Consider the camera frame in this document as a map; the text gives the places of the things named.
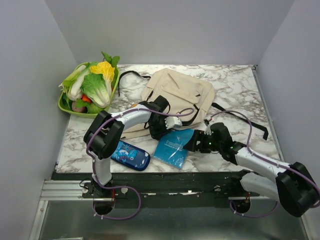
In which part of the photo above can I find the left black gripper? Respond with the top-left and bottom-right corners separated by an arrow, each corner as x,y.
148,116 -> 172,142

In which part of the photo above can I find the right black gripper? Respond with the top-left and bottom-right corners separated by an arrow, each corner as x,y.
182,129 -> 222,154

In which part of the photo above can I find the blue notebook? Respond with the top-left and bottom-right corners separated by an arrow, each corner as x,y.
153,129 -> 194,169

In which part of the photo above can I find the beige canvas student bag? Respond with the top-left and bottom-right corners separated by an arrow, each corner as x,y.
119,68 -> 226,129

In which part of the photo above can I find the blue pencil case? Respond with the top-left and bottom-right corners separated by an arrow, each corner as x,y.
110,140 -> 151,172

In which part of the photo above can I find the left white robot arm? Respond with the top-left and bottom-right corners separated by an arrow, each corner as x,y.
83,96 -> 170,198

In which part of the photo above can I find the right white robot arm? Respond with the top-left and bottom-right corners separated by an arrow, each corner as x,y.
183,122 -> 320,217

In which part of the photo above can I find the green toy lettuce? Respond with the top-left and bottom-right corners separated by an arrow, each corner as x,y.
80,73 -> 110,109

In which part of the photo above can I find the orange toy carrot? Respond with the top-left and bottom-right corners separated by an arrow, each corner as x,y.
81,94 -> 92,104

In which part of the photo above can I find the yellow toy cabbage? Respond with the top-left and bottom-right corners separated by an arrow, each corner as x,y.
89,61 -> 115,93

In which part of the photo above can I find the white toy bok choy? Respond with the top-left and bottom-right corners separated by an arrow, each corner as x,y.
59,62 -> 89,101

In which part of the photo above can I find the green vegetable basket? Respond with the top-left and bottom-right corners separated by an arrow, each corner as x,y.
58,56 -> 120,119

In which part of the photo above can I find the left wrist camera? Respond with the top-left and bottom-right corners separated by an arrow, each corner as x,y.
164,116 -> 183,130

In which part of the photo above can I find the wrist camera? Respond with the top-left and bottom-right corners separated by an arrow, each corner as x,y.
164,116 -> 183,130
204,124 -> 213,136

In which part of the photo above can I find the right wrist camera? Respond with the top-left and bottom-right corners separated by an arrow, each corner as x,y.
204,124 -> 213,136

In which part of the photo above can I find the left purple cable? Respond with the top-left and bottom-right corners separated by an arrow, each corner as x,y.
86,107 -> 196,220

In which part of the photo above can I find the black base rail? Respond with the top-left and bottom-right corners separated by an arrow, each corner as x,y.
44,170 -> 256,212

